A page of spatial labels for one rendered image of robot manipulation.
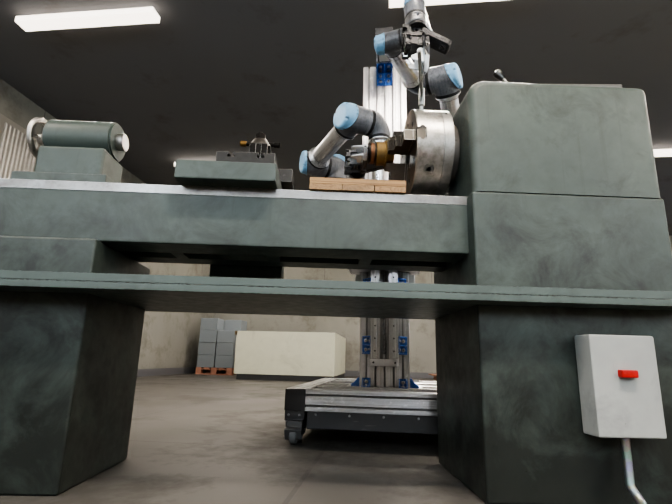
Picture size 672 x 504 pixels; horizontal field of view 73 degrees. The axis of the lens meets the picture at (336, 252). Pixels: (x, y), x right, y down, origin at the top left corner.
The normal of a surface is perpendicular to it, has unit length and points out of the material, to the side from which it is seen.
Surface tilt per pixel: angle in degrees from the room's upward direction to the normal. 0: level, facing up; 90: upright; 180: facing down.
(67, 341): 90
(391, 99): 90
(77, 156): 90
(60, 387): 90
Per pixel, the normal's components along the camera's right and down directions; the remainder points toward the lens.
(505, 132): 0.04, -0.23
